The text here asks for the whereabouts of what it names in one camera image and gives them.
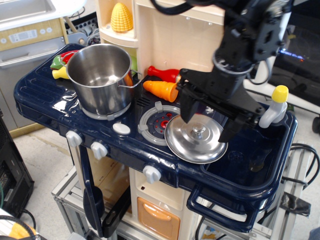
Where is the red green toy pepper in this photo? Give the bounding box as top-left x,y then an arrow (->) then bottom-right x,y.
50,50 -> 78,70

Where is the black computer tower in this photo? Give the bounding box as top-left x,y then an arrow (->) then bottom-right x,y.
0,119 -> 34,218

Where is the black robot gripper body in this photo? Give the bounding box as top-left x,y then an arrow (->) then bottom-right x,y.
177,58 -> 266,126

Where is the white stand pole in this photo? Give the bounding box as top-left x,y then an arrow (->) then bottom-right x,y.
244,12 -> 320,114

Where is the grey wooden cabinet appliance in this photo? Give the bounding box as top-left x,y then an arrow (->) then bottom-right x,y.
0,0 -> 86,133

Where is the white stove knob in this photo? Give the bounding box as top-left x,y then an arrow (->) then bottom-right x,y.
90,141 -> 108,160
142,165 -> 162,184
65,130 -> 83,148

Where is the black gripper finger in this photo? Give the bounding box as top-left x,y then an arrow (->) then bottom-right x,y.
179,88 -> 200,123
218,116 -> 247,143

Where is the right white stove knob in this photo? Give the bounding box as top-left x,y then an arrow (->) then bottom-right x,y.
142,165 -> 162,184

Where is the grey stove burner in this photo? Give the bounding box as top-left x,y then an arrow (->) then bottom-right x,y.
78,102 -> 131,121
137,101 -> 181,146

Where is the orange toy drawer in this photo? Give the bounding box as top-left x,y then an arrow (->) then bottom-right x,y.
137,197 -> 181,240

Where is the yellow toy bottle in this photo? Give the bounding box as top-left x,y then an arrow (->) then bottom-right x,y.
52,66 -> 70,80

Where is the left white stove knob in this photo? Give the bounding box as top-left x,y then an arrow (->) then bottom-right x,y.
65,130 -> 83,148

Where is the stainless steel pot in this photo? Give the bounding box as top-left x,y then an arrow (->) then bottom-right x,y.
65,43 -> 137,115

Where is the white oval button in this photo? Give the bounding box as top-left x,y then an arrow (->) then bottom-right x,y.
112,122 -> 131,136

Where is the middle white stove knob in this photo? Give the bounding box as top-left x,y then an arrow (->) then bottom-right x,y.
90,141 -> 108,160

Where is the red toy ketchup bottle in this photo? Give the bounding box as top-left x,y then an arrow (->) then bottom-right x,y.
147,65 -> 181,83

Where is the navy toy kitchen counter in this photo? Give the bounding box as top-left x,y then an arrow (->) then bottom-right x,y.
14,58 -> 298,233

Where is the yellow object bottom left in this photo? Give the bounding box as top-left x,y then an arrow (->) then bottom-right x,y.
8,223 -> 31,240

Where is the navy oven door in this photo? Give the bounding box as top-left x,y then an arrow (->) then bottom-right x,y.
79,145 -> 131,238

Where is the black cable loop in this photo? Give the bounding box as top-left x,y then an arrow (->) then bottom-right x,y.
281,143 -> 320,191

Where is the grey toy faucet yellow cap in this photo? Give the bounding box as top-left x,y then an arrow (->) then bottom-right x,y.
258,85 -> 289,129

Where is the grey right stove burner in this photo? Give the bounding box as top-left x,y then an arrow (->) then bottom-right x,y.
137,101 -> 181,146

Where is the round steel pot lid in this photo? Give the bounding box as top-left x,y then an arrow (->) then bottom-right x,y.
164,113 -> 228,164

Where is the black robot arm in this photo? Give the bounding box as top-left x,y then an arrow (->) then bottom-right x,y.
152,0 -> 292,143

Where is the cream toy kitchen tower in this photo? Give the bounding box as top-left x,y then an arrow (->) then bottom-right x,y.
95,0 -> 225,240

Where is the yellow toy corn cob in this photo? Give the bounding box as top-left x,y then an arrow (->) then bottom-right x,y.
110,2 -> 134,33

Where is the grey left stove burner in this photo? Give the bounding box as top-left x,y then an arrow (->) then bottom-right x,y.
78,102 -> 131,121

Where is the orange toy carrot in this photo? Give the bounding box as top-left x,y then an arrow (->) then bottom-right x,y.
143,80 -> 179,103

